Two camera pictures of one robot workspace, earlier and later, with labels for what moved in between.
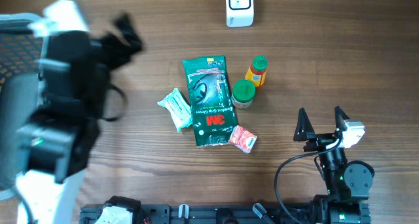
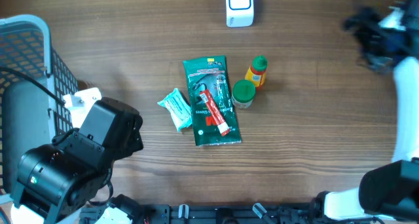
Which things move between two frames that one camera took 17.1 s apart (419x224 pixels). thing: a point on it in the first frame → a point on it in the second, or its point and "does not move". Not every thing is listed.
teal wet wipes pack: x=179 y=108 does not move
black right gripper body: x=319 y=141 → x=387 y=42
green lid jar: x=243 y=93 does not move
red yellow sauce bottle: x=257 y=71 does not move
